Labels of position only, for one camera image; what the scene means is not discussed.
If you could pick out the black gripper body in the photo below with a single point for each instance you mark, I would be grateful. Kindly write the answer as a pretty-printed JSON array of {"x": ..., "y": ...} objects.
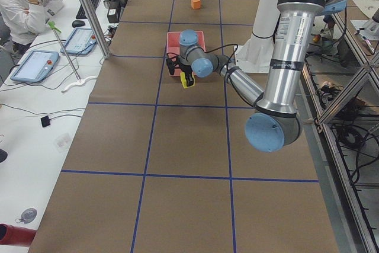
[{"x": 187, "y": 70}]

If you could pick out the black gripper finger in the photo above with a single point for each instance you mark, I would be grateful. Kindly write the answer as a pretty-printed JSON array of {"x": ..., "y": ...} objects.
[
  {"x": 189, "y": 79},
  {"x": 171, "y": 68}
]

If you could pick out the yellow foam block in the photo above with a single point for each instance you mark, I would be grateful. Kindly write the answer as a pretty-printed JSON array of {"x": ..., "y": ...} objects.
[{"x": 182, "y": 78}]

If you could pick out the orange foam block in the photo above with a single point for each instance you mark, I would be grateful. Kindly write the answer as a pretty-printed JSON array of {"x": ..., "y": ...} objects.
[{"x": 195, "y": 4}]

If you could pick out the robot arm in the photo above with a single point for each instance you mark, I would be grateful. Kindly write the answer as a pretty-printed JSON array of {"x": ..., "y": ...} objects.
[{"x": 275, "y": 122}]

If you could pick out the pink plastic bin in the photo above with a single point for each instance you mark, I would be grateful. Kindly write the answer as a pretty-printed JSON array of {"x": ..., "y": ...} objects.
[{"x": 173, "y": 42}]

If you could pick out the blue teach pendant far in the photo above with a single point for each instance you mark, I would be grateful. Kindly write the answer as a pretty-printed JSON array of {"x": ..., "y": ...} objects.
[{"x": 81, "y": 41}]

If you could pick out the blue teach pendant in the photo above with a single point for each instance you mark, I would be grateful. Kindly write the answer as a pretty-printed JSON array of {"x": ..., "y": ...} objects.
[
  {"x": 36, "y": 66},
  {"x": 81, "y": 41}
]

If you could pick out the black computer mouse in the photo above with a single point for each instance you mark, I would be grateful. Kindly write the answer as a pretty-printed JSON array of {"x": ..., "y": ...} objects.
[{"x": 78, "y": 23}]

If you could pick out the metal grabber stick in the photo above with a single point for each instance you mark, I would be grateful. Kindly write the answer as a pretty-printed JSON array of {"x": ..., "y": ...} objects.
[{"x": 79, "y": 81}]

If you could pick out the blue teach pendant near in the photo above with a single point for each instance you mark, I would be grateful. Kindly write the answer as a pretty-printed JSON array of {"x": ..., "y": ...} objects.
[{"x": 36, "y": 66}]

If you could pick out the person in white coat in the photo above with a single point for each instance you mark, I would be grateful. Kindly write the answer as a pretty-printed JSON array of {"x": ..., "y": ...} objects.
[{"x": 26, "y": 19}]

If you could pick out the red cylinder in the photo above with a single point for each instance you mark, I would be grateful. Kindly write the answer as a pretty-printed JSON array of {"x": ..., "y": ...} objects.
[{"x": 16, "y": 236}]

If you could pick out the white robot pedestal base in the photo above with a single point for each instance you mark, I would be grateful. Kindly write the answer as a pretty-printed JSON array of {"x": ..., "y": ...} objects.
[{"x": 255, "y": 55}]

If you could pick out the aluminium frame post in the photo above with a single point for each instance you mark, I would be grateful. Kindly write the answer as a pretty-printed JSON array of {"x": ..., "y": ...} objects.
[{"x": 96, "y": 27}]

